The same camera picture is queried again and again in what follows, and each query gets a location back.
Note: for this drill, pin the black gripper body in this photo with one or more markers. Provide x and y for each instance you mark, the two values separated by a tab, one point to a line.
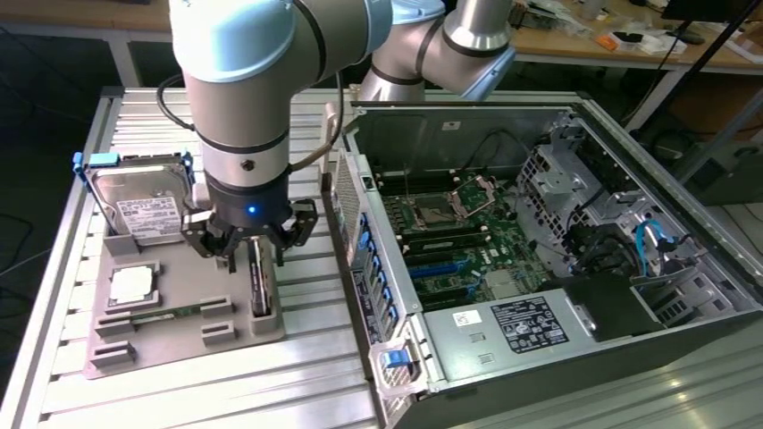
250	210

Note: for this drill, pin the black graphics card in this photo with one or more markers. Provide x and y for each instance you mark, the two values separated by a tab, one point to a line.
260	286

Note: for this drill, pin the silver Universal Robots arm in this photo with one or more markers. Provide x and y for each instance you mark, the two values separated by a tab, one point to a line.
239	89

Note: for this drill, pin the blue expansion slot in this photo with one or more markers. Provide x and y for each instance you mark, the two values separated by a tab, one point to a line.
435	270

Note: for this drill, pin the black expansion slot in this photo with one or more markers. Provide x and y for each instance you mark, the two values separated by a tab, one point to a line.
442	297

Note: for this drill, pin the grey parts rack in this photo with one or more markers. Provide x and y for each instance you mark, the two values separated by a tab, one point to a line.
191	286

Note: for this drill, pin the hard disk in blue carrier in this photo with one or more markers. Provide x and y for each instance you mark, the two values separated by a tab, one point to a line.
143	201

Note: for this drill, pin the silver CPU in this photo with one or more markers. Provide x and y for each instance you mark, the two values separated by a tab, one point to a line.
132	284

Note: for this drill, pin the green RAM stick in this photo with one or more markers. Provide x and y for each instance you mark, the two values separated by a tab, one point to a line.
167	311

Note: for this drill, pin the CPU socket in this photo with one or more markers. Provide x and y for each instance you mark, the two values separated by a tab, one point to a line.
432	212

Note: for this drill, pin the black RAM stick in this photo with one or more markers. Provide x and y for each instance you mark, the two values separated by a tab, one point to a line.
444	242

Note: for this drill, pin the metal socket cover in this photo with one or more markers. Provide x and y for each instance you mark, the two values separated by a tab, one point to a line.
474	194

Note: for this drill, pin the blue case latch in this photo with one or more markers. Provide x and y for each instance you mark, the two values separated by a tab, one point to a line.
394	359

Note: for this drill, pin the silver chipset heatsink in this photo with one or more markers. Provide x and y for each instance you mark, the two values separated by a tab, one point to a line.
506	283

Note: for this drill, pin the grey power supply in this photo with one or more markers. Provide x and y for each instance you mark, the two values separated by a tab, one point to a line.
476	339

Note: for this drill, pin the silver drive cage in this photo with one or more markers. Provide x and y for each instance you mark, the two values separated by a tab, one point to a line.
554	187

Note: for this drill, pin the open black PC case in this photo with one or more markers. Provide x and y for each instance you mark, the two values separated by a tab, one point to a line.
537	384

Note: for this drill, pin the cluttered wooden desk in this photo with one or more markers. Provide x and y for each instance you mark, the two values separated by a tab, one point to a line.
566	49

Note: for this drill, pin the orange and white box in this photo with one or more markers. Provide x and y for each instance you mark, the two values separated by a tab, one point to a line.
626	41

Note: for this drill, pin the black floor machine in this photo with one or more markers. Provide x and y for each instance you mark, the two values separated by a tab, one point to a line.
733	179

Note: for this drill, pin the black tripod pole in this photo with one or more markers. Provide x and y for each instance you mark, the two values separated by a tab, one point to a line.
707	49

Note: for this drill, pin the black monitor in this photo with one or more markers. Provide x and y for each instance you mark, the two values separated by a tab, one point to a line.
715	9

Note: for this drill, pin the long wooden desk, white frame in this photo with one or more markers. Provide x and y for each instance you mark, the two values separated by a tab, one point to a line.
59	18

